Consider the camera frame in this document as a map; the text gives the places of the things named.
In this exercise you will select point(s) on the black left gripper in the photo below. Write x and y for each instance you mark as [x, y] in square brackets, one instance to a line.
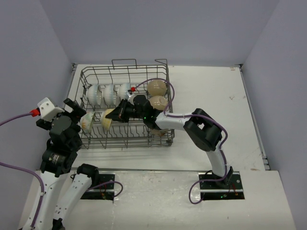
[78, 112]

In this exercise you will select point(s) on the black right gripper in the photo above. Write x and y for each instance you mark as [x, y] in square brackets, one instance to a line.
[118, 111]

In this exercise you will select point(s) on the cream floral patterned bowl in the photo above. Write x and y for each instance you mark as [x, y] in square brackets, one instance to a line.
[86, 122]

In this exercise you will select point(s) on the yellow green patterned bowl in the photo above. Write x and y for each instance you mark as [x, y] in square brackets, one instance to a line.
[106, 122]

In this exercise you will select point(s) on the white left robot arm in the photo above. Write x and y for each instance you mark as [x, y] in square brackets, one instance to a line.
[50, 210]

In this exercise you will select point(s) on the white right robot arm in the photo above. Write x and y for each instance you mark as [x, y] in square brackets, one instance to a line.
[205, 133]

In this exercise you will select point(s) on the white blue bowl middle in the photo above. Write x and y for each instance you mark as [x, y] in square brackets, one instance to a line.
[109, 95]

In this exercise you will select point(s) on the white blue bowl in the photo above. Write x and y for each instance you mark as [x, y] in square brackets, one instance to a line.
[122, 91]
[94, 94]
[109, 95]

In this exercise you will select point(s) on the white blue bowl right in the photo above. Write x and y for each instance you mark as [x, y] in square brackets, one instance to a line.
[122, 91]

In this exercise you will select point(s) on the white blue bowl left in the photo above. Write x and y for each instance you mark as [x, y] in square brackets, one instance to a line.
[94, 94]

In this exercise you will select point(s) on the beige bowl middle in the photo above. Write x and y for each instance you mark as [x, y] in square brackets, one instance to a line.
[158, 102]

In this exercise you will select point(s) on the beige bowl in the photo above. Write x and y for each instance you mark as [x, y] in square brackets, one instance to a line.
[158, 133]
[158, 102]
[156, 88]

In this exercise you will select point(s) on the beige bowl near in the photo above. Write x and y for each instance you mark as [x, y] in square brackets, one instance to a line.
[158, 133]

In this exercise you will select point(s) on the beige bowl far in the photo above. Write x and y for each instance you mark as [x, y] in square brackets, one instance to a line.
[156, 88]

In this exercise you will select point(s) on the grey wire dish rack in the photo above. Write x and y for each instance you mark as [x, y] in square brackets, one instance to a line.
[134, 133]

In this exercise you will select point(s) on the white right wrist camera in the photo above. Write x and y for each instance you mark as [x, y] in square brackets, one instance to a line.
[130, 95]

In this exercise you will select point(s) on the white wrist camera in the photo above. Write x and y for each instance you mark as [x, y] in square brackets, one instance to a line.
[48, 110]
[130, 95]

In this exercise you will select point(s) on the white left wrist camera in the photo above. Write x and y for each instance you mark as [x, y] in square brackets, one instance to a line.
[48, 110]

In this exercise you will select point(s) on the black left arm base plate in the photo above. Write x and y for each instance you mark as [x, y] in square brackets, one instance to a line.
[105, 192]

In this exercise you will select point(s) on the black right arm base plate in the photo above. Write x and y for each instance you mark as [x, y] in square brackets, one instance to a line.
[214, 191]

